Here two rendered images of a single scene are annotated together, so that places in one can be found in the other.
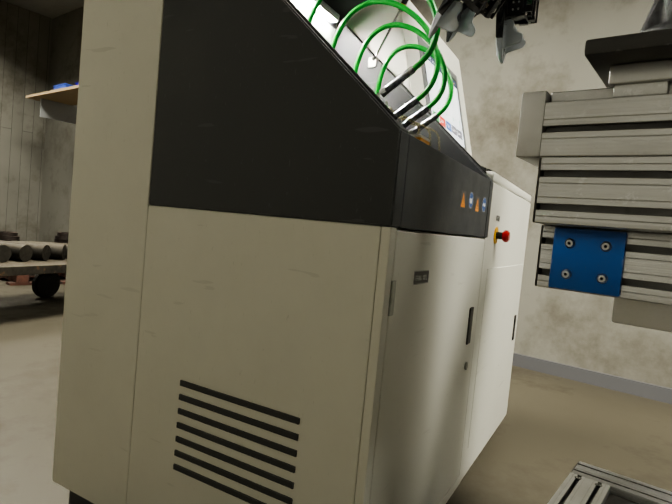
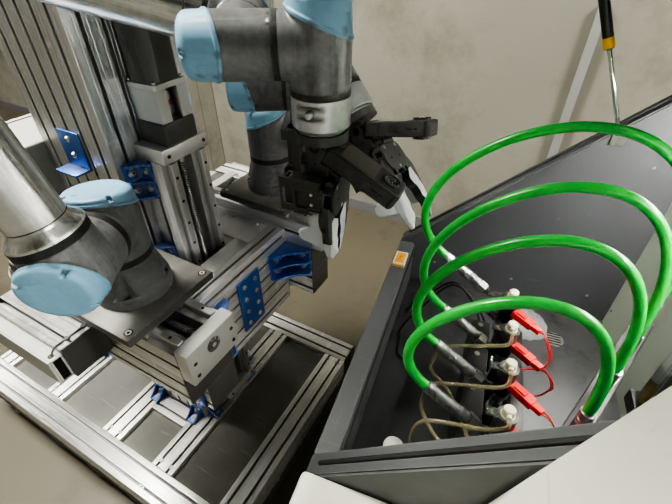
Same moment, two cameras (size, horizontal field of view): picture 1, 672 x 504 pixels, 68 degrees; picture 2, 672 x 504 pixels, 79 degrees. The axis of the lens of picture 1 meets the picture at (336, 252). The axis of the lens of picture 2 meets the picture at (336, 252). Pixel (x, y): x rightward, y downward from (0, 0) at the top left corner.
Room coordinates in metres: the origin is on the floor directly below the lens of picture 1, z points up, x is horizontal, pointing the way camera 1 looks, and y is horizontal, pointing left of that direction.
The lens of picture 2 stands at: (1.72, -0.42, 1.62)
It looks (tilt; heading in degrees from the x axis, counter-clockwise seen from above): 38 degrees down; 171
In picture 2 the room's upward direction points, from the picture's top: straight up
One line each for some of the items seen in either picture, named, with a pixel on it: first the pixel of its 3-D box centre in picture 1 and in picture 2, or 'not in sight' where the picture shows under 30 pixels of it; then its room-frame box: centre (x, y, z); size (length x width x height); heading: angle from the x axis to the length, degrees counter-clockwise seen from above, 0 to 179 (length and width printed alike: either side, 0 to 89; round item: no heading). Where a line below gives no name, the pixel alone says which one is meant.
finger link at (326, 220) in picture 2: not in sight; (328, 216); (1.23, -0.36, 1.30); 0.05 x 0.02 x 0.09; 151
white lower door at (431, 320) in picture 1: (433, 384); not in sight; (1.13, -0.25, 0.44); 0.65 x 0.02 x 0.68; 151
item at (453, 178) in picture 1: (446, 197); (375, 345); (1.14, -0.24, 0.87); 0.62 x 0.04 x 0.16; 151
